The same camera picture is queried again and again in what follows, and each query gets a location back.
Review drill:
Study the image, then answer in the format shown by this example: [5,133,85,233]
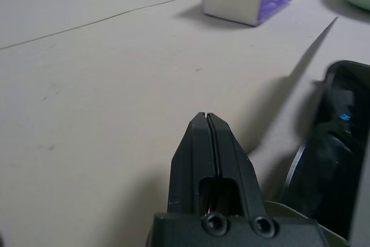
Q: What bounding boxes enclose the black sunglasses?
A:
[284,60,370,239]

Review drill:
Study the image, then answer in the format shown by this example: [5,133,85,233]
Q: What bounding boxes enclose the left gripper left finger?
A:
[166,112,217,217]

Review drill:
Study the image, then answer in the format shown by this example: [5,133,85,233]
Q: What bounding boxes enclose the grey glasses case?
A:
[248,17,370,247]

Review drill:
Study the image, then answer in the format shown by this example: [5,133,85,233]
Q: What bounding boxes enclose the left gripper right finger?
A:
[208,112,269,220]

